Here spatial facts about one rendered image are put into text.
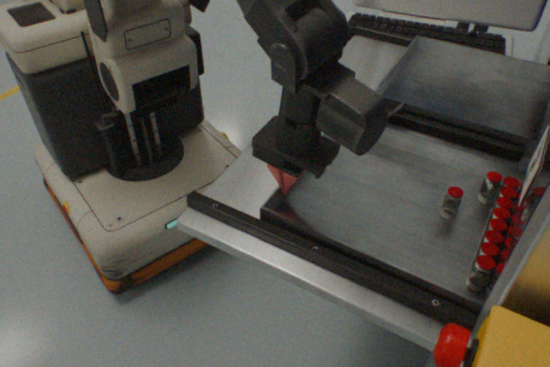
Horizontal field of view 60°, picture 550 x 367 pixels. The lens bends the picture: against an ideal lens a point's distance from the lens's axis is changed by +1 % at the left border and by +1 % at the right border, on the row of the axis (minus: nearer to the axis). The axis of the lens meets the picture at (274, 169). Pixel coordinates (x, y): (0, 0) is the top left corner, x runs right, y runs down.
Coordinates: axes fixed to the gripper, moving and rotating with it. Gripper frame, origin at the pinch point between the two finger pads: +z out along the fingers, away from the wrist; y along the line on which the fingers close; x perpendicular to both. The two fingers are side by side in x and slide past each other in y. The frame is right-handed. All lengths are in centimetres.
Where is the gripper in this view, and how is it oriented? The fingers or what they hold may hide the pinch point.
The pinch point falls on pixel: (287, 188)
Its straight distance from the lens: 68.1
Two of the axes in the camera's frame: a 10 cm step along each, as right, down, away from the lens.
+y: 8.6, 4.3, -2.9
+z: -1.1, 7.0, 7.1
